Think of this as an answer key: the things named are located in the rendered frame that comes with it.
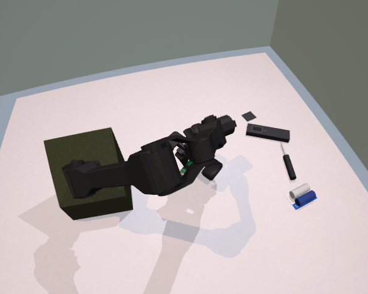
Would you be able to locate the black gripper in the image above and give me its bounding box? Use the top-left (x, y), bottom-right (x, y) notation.
top-left (167, 131), bottom-right (223, 181)

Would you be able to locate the black-handled screwdriver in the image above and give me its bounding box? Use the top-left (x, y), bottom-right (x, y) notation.
top-left (281, 142), bottom-right (296, 181)

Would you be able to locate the dark grey flat square piece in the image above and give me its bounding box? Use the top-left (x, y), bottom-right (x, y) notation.
top-left (242, 111), bottom-right (256, 122)

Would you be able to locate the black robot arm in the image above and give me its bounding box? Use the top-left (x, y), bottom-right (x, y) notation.
top-left (62, 115), bottom-right (237, 199)

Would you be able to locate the green cylindrical battery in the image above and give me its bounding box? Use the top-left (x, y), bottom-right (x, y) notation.
top-left (180, 160), bottom-right (192, 174)

